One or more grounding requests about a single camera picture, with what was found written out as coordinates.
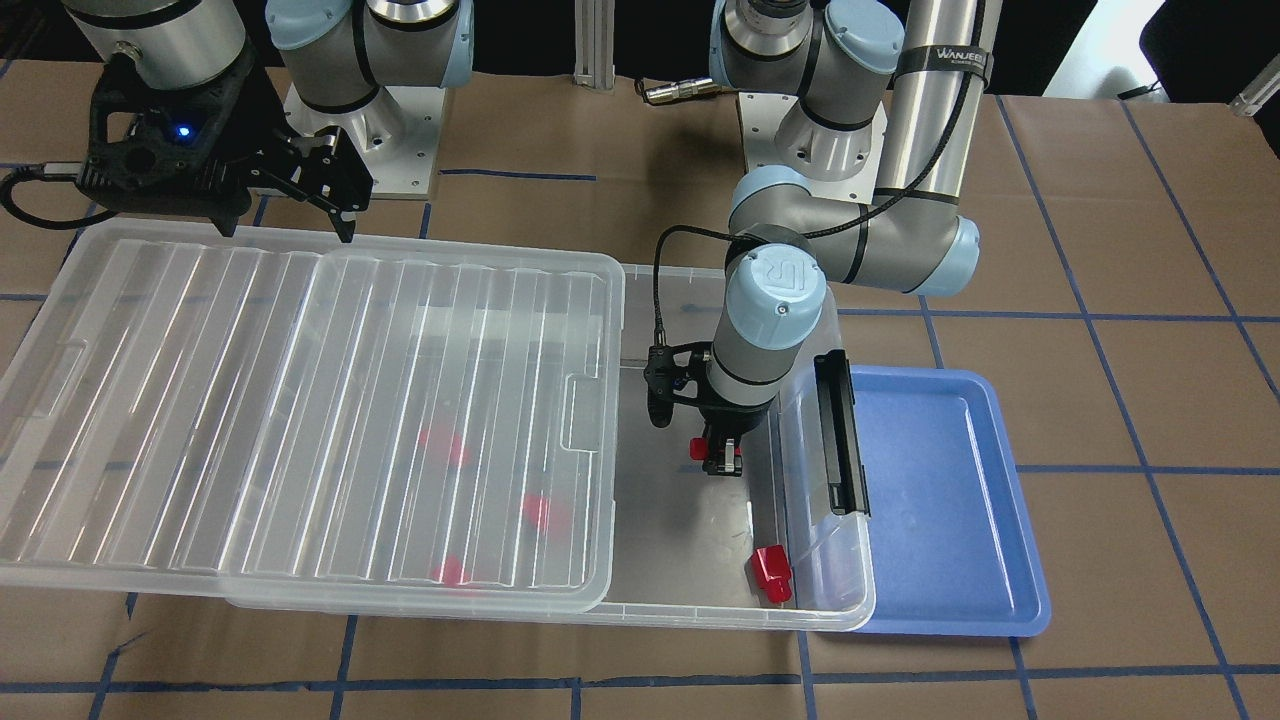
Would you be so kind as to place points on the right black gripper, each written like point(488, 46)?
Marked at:
point(262, 118)

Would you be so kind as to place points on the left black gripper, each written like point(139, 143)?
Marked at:
point(733, 417)

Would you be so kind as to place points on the clear ribbed box lid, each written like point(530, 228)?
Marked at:
point(238, 418)

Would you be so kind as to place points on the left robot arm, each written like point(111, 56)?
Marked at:
point(839, 59)

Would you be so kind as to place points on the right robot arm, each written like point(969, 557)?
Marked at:
point(340, 54)

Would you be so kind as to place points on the blue plastic tray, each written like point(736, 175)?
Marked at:
point(953, 549)

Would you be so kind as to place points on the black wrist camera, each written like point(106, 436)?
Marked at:
point(676, 375)

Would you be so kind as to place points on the black box latch handle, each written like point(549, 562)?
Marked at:
point(846, 481)

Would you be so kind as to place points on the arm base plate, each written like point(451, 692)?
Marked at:
point(840, 165)
point(398, 135)

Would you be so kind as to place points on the aluminium frame post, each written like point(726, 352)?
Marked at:
point(593, 38)

